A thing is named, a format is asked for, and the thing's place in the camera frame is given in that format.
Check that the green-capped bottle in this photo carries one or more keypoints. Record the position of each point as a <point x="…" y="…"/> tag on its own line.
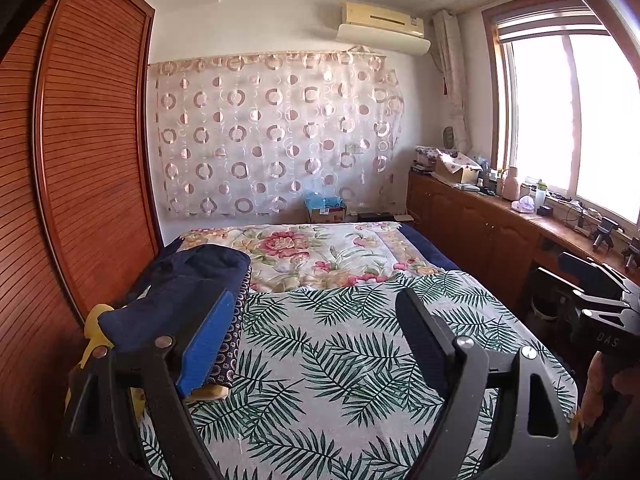
<point x="540" y="195"/>

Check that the small black box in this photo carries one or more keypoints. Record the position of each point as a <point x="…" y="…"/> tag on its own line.
<point x="545" y="210"/>

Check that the purple and white object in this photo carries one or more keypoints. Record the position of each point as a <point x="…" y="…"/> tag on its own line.
<point x="525" y="205"/>

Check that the pink thermos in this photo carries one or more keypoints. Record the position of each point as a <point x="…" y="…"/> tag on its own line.
<point x="510" y="180"/>

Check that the sheer circle-patterned curtain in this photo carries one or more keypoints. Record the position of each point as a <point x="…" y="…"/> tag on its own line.
<point x="275" y="135"/>

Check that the small black tripod device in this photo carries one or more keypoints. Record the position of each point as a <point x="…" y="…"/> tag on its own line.
<point x="602" y="232"/>
<point x="632" y="255"/>

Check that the dark oval ornament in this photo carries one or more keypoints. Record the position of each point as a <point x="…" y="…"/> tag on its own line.
<point x="448" y="135"/>

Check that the person's right hand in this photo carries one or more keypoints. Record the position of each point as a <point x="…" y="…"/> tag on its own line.
<point x="627" y="382"/>

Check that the palm-leaf blanket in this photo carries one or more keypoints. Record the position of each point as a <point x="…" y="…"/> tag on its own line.
<point x="340" y="360"/>

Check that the dark waste bin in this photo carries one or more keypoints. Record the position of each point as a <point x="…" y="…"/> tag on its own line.
<point x="545" y="305"/>

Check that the yellow folded garment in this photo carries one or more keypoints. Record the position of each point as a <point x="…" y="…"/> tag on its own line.
<point x="215" y="391"/>

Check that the wooden-framed window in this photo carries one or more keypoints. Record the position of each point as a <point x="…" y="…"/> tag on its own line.
<point x="600" y="120"/>

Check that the long wooden cabinet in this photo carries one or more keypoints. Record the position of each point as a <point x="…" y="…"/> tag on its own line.
<point x="475" y="230"/>

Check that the wooden louvered wardrobe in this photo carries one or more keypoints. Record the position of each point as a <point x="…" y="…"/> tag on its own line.
<point x="90" y="160"/>

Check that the floral storage box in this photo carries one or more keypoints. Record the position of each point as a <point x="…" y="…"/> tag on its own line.
<point x="425" y="156"/>

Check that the yellow pillow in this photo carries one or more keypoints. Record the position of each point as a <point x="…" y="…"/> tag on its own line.
<point x="92" y="332"/>

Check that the navy printed t-shirt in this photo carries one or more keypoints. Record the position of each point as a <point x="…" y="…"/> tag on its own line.
<point x="190" y="272"/>

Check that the open cardboard box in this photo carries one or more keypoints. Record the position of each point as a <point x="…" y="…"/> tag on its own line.
<point x="457" y="175"/>

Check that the beige air conditioner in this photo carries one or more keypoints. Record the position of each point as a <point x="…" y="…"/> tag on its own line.
<point x="382" y="14"/>

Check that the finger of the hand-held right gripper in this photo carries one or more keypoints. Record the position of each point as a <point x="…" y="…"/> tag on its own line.
<point x="600" y="300"/>
<point x="590" y="270"/>

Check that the flat black box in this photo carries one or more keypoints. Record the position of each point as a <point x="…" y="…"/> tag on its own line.
<point x="375" y="216"/>

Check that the white window drape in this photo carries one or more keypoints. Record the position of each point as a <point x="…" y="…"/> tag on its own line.
<point x="452" y="85"/>

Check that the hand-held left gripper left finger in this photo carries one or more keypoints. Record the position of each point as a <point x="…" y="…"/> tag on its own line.
<point x="210" y="345"/>

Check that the white air deflector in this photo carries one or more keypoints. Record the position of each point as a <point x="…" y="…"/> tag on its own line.
<point x="382" y="39"/>

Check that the small cardboard box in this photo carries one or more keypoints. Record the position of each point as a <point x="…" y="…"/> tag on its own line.
<point x="327" y="216"/>

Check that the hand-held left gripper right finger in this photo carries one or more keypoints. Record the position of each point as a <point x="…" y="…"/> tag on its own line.
<point x="425" y="340"/>

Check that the floral quilt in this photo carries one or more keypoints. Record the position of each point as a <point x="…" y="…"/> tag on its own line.
<point x="300" y="255"/>

